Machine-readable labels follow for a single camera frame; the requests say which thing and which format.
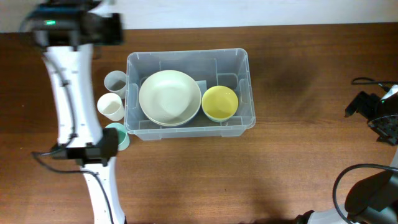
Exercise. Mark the mint green cup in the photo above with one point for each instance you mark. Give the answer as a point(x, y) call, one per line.
point(123, 136)

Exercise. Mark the mint green small bowl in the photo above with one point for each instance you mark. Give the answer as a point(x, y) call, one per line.
point(218, 119)

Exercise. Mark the yellow small bowl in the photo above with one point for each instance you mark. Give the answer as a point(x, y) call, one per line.
point(219, 102)

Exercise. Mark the beige bowl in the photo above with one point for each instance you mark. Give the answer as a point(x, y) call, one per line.
point(169, 89)
point(170, 117)

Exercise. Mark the cream cup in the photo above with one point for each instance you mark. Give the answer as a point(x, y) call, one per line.
point(111, 106)

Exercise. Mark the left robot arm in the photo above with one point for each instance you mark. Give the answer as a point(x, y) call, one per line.
point(65, 34)

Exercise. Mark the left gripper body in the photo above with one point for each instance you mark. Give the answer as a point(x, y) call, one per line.
point(111, 28)

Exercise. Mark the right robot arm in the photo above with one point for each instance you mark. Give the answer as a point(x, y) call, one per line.
point(373, 199)

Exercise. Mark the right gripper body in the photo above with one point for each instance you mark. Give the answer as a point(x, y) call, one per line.
point(372, 107)

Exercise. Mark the grey cup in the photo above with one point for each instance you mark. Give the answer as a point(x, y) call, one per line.
point(116, 82)

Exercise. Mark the clear plastic storage bin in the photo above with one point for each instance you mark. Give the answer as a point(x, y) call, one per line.
point(226, 67)

